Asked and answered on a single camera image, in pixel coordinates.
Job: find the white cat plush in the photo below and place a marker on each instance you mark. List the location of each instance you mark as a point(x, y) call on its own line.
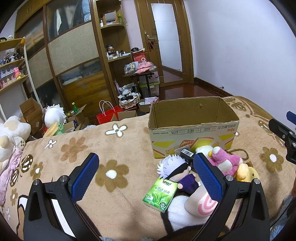
point(14, 133)

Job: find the wooden wardrobe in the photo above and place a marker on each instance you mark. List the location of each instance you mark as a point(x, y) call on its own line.
point(64, 56)

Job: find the green glass bottle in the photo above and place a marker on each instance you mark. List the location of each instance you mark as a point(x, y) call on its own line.
point(75, 108)

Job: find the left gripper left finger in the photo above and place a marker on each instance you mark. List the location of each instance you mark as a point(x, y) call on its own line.
point(51, 212)

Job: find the green frog plush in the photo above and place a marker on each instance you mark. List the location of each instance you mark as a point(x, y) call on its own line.
point(60, 129)

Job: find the wicker basket with clothes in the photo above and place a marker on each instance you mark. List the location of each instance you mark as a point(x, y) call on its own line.
point(128, 96)

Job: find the black barcode box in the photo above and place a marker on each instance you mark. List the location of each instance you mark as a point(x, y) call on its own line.
point(188, 156)

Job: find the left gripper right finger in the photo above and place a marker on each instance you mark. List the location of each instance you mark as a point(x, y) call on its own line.
point(251, 221)

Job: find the white-haired blindfolded plush doll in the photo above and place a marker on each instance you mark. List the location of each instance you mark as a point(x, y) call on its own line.
point(176, 169)

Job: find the small cardboard box with papers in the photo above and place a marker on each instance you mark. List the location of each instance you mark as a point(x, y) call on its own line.
point(146, 103)

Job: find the beige flower pattern blanket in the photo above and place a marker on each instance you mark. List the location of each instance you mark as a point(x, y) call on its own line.
point(128, 169)

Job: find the open cardboard box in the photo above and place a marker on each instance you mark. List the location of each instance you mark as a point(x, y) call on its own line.
point(191, 123)

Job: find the wooden corner shelf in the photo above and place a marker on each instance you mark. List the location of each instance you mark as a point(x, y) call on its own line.
point(113, 43)

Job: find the white fluffy pompom plush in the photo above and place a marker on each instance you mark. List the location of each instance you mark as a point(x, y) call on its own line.
point(205, 150)

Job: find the large white spiky-hair plush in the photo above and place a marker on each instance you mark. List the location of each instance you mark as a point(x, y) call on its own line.
point(54, 114)

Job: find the pink folded clothes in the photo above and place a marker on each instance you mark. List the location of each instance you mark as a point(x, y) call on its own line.
point(144, 67)

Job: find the wooden door with glass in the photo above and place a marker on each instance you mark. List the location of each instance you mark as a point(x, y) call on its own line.
point(165, 33)

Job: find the brown cardboard box on floor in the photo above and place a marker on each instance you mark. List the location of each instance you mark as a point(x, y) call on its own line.
point(32, 113)

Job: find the pink plush toy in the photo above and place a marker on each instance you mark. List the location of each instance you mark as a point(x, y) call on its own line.
point(226, 163)

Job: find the white figurine shelf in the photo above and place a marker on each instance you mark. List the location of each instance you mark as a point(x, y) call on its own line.
point(15, 72)

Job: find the yellow duck plush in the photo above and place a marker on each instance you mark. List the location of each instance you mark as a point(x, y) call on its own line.
point(246, 173)

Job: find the red paper gift bag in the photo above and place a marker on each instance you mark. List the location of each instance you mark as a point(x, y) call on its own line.
point(108, 115)

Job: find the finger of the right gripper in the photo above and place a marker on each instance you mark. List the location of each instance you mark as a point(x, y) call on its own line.
point(291, 116)
point(282, 131)

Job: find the green tissue pack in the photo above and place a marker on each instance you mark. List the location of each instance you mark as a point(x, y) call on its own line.
point(161, 194)

